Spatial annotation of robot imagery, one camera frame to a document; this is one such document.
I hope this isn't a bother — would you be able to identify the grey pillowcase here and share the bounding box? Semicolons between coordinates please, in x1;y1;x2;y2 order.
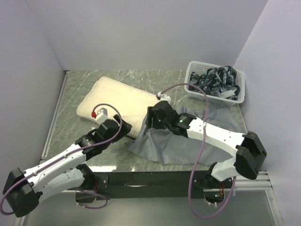
126;104;246;165

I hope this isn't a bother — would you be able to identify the cream white pillow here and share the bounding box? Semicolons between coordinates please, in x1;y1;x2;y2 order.
76;77;158;138

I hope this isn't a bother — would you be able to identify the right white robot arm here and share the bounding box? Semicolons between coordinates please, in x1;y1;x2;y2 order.
145;101;267;189

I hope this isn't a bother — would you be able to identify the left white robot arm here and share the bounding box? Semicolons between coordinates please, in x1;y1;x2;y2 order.
0;114;132;218

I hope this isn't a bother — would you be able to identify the black base bar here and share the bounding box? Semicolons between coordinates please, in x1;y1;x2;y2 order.
65;170;233;208

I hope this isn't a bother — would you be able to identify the white plastic basket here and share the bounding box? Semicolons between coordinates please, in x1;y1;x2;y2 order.
184;61;245;106

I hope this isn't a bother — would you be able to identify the dark patterned cloth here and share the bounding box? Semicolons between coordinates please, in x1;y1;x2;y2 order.
189;66;240;100

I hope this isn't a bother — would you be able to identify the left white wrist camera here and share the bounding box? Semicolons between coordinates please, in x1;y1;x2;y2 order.
91;108;109;125

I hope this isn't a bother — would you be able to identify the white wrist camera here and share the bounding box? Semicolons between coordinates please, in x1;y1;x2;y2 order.
91;108;109;125
156;92;171;103

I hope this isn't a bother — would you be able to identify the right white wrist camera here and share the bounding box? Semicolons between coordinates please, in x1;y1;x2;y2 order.
156;92;171;103

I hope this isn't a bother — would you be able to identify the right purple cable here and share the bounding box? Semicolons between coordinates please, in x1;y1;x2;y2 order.
159;83;237;218

